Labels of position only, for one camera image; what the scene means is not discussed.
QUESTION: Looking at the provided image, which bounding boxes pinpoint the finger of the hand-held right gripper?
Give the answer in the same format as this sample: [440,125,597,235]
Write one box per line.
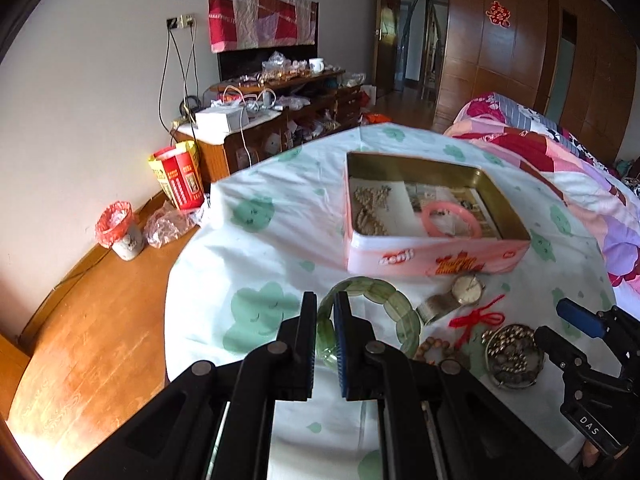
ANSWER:
[535,326,596,386]
[556,298,615,339]

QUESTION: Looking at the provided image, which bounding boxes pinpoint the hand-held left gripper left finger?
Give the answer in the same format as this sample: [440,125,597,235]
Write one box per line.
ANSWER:
[65,291,319,480]

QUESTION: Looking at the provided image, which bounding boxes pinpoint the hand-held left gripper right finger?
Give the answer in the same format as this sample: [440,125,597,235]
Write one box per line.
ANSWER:
[333,290,582,480]

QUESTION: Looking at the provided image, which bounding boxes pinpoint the silver metal bead bracelet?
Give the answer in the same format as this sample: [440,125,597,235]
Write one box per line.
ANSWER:
[481,323,546,390]

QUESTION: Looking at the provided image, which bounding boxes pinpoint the green jade bracelet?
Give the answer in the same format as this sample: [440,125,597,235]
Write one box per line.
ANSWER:
[315,276,422,372]

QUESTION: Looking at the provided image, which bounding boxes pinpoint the red knotted cord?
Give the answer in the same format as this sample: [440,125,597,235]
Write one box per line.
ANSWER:
[448,293,506,346]

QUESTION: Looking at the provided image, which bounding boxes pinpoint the brown wooden bead bracelet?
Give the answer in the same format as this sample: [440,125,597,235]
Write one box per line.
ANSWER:
[413,336,471,369]

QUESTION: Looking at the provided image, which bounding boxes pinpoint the silver wristwatch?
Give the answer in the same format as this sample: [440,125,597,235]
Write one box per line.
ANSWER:
[416,273,486,325]

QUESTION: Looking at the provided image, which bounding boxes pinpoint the pink tin box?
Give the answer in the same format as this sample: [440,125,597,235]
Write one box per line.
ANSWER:
[344,151,532,277]

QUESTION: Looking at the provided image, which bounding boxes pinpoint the cloud printed bed sheet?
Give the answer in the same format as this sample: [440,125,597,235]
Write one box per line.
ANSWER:
[165,122,622,480]

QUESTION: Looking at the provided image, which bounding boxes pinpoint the patchwork floral quilt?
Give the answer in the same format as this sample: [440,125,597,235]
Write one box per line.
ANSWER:
[444,92,640,322]

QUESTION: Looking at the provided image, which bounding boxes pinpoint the white card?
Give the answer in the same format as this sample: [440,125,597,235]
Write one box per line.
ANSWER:
[348,176,426,237]

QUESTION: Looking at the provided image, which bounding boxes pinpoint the pink bangle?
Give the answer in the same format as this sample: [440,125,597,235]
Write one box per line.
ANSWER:
[420,200,484,240]

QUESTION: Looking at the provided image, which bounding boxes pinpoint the printed paper sheet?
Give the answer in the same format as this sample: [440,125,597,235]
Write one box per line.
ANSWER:
[404,182,502,239]

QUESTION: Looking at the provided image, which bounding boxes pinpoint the red and yellow bag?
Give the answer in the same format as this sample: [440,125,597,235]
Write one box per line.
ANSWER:
[147,140,206,210]

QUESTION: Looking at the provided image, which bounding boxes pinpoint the wooden cabinet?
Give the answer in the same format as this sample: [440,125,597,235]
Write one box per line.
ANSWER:
[170,67,364,184]

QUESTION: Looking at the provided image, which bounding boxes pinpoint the bin with red liner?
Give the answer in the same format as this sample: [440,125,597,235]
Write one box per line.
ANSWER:
[94,201,146,262]

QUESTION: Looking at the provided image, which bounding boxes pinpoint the white cardboard box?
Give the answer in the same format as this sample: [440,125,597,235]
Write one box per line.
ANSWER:
[195,106,250,134]

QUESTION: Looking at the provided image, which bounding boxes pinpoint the wooden wardrobe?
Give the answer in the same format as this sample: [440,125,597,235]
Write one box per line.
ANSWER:
[432,0,640,167]

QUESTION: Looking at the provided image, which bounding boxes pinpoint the crumpled clear plastic bag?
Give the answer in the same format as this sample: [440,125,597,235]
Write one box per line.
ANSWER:
[262,51,292,77]

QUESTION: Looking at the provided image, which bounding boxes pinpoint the black television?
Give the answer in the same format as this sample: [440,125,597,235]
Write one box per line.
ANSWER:
[217,42,319,84]

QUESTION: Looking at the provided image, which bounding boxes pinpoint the wooden door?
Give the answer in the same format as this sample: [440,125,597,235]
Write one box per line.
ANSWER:
[374,0,451,107]

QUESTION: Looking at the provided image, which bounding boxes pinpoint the red paper decoration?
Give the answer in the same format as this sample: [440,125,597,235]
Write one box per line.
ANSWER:
[486,0,511,29]

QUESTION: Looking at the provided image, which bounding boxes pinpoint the red patchwork cloth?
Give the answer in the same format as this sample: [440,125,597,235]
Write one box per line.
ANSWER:
[208,0,320,55]

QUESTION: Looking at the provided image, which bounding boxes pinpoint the pearl necklace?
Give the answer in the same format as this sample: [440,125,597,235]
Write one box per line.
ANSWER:
[352,185,394,236]

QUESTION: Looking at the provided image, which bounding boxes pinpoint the black power cable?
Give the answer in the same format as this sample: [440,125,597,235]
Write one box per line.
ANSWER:
[180,25,202,113]
[158,26,184,134]

